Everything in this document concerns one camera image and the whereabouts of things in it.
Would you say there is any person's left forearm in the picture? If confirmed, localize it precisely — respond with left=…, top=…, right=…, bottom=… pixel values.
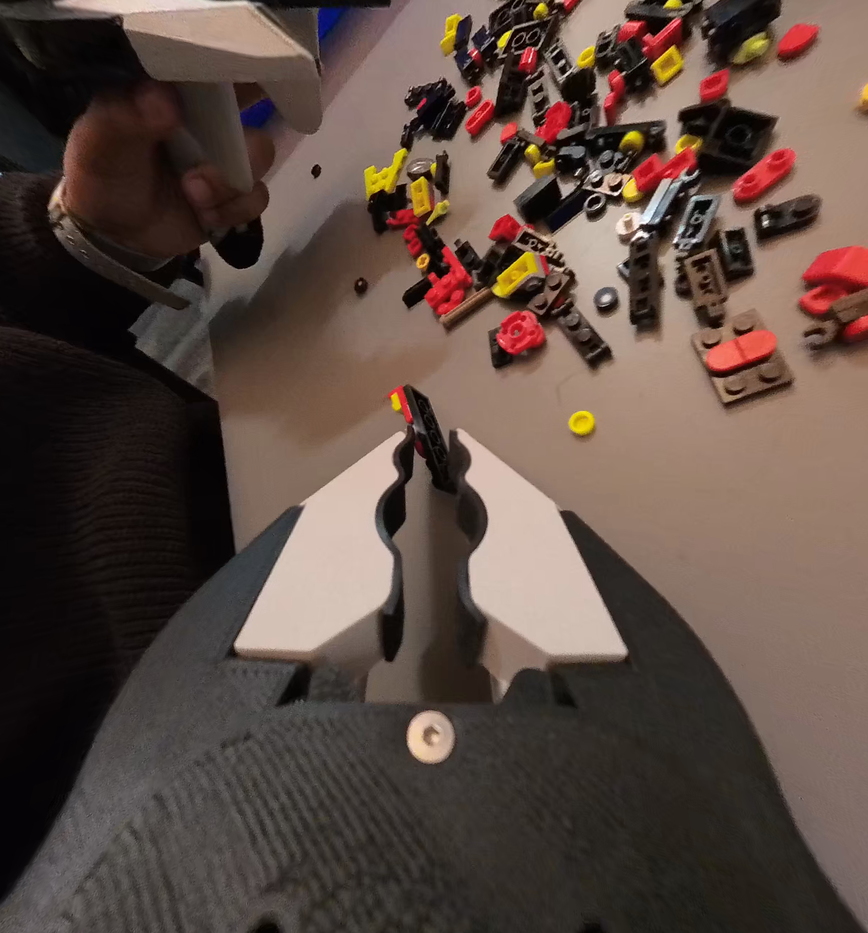
left=0, top=171, right=209, bottom=351

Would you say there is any person's left hand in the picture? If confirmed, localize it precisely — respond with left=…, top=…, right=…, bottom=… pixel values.
left=62, top=79, right=278, bottom=258

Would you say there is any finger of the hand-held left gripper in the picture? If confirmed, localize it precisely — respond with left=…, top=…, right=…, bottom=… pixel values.
left=55, top=0, right=325, bottom=137

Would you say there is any wrist watch strap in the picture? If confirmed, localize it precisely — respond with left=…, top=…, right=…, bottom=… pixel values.
left=48, top=178, right=190, bottom=311

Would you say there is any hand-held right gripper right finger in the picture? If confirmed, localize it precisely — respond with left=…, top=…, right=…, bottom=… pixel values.
left=448, top=429, right=631, bottom=688

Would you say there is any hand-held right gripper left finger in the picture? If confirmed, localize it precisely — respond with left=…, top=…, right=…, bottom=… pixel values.
left=232, top=429, right=416, bottom=686

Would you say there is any white cloth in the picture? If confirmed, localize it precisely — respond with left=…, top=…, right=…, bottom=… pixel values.
left=129, top=280, right=216, bottom=398

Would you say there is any black plate with red tile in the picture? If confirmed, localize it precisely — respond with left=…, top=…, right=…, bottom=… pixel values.
left=690, top=308, right=794, bottom=406

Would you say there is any pile of loose lego pieces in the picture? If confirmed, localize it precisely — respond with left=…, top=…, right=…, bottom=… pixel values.
left=364, top=0, right=868, bottom=371

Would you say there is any red lego claw piece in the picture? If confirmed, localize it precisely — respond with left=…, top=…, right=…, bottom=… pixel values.
left=800, top=246, right=868, bottom=349

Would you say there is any small lego build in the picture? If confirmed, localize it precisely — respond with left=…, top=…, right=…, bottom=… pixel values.
left=389, top=385, right=461, bottom=497

